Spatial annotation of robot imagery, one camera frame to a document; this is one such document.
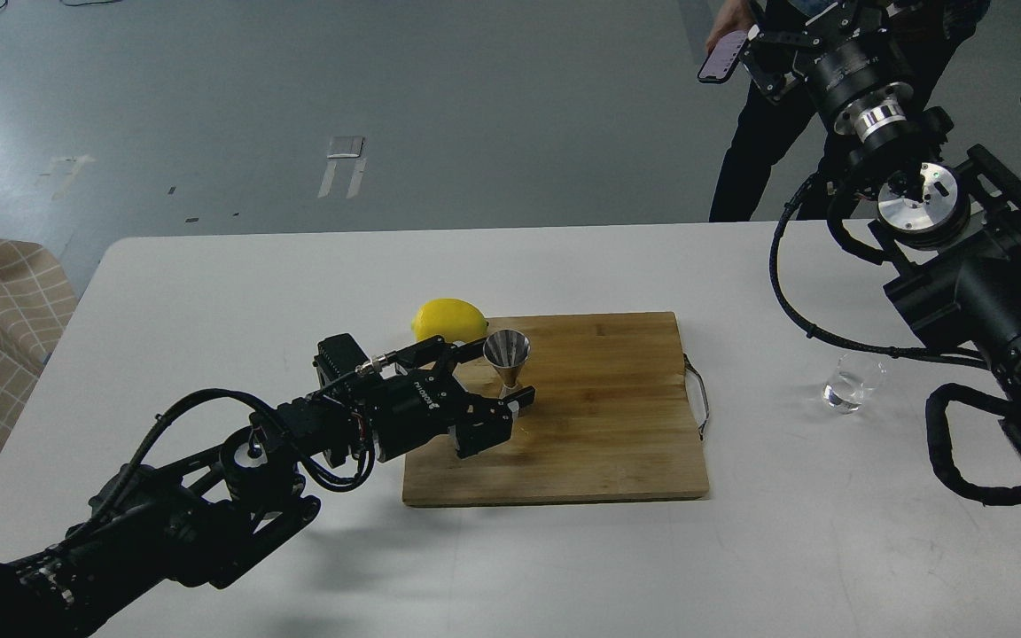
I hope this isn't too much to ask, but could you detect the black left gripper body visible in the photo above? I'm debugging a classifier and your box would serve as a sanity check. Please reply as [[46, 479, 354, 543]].
[[360, 371, 473, 462]]

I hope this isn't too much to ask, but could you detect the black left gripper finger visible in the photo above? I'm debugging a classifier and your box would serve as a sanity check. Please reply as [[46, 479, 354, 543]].
[[394, 335, 487, 376], [448, 386, 536, 459]]

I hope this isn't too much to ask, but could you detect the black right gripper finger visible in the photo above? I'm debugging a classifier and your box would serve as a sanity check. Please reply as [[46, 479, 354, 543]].
[[740, 26, 822, 100], [830, 1, 919, 43]]

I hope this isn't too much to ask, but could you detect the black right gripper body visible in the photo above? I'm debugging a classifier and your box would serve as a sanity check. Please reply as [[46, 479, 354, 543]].
[[794, 31, 913, 138]]

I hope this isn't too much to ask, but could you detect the steel double jigger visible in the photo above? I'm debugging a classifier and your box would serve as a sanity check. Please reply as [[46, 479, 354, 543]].
[[482, 330, 531, 397]]

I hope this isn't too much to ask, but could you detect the clear glass cup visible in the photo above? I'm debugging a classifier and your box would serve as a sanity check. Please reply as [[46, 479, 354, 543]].
[[820, 352, 887, 415]]

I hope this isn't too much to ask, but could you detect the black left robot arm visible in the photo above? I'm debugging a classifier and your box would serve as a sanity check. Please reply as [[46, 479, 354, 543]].
[[0, 334, 535, 637]]

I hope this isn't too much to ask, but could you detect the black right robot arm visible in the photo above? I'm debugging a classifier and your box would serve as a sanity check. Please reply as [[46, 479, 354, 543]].
[[733, 1, 1021, 506]]

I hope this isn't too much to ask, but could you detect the bystander right hand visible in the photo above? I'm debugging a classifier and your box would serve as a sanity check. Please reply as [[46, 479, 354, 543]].
[[704, 0, 758, 53]]

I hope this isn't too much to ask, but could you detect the bystander in denim jacket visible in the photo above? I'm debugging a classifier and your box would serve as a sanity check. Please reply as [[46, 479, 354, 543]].
[[709, 1, 990, 222]]

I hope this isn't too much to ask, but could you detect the yellow lemon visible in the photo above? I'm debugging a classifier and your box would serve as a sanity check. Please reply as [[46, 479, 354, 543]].
[[410, 298, 489, 343]]

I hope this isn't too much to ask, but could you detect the black smartphone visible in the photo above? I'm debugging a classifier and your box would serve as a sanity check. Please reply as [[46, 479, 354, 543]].
[[697, 31, 749, 85]]

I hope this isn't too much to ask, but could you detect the wooden cutting board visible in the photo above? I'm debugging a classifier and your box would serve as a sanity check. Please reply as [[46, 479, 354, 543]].
[[401, 311, 710, 508]]

